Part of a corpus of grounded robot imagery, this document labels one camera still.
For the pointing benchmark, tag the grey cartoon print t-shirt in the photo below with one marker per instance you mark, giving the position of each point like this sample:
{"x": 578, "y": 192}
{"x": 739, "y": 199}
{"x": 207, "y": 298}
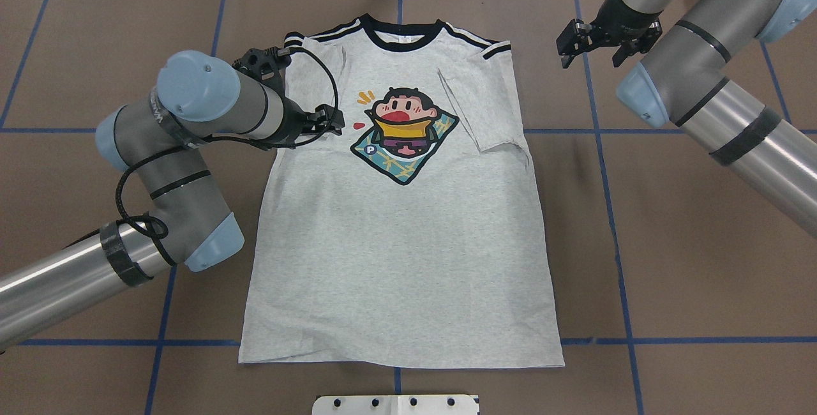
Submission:
{"x": 416, "y": 237}

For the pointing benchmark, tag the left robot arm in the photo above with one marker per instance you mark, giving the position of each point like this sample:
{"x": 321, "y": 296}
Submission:
{"x": 171, "y": 210}

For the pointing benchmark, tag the brown table mat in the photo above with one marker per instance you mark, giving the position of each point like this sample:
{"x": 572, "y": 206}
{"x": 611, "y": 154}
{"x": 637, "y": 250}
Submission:
{"x": 679, "y": 289}

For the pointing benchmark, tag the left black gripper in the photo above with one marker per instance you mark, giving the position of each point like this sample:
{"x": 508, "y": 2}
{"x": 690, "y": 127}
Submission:
{"x": 296, "y": 122}

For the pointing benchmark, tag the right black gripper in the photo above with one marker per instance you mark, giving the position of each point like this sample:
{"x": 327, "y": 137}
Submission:
{"x": 614, "y": 34}

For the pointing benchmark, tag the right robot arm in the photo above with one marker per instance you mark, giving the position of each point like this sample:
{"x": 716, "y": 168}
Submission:
{"x": 680, "y": 80}

